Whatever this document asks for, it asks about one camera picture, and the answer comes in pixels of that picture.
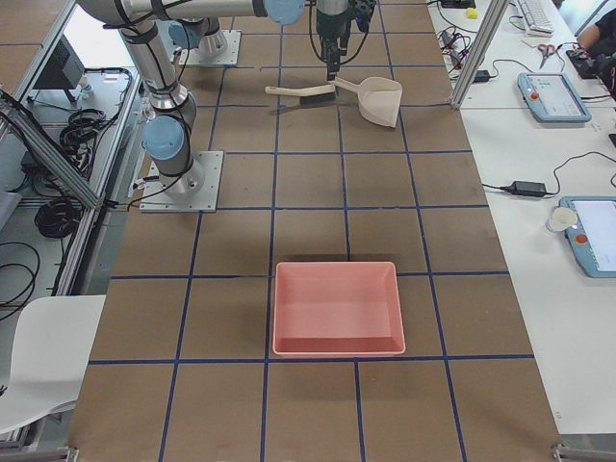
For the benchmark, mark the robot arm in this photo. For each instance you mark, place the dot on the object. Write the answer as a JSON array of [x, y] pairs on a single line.
[[167, 139]]

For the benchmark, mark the roll of white tape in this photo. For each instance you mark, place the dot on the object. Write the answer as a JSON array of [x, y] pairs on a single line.
[[561, 219]]

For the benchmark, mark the black control box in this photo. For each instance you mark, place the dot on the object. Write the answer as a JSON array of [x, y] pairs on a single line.
[[63, 70]]

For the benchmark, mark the red handled scissors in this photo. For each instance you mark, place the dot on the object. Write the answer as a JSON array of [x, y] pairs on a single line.
[[547, 50]]

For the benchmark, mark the white keyboard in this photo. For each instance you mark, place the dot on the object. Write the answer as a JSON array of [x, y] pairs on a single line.
[[535, 21]]

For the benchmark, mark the white plastic dustpan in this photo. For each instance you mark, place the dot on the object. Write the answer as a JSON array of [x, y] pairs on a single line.
[[378, 99]]

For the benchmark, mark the blue teach pendant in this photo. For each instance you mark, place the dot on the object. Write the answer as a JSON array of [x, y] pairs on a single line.
[[592, 237], [551, 97]]

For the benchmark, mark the yellow sponge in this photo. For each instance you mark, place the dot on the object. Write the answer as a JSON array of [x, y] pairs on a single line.
[[472, 13]]

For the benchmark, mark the white hand brush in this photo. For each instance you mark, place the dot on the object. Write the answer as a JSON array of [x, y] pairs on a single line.
[[307, 96]]

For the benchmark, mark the white plastic chair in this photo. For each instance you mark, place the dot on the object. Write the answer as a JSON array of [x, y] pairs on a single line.
[[51, 349]]

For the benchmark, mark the blue teach pendant far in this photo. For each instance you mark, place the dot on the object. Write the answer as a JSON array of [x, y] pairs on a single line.
[[551, 97]]

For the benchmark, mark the black power brick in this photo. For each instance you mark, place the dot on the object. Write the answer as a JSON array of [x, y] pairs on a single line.
[[527, 189]]

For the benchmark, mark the blue teach pendant near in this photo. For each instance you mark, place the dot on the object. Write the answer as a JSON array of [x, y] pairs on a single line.
[[592, 237]]

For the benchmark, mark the pink plastic bin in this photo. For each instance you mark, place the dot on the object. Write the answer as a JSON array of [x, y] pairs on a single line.
[[337, 309]]

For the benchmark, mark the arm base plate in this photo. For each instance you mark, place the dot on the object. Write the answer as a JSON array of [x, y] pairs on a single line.
[[219, 49], [197, 190]]

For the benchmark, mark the aluminium frame post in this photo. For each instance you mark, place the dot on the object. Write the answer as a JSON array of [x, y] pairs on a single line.
[[487, 29]]

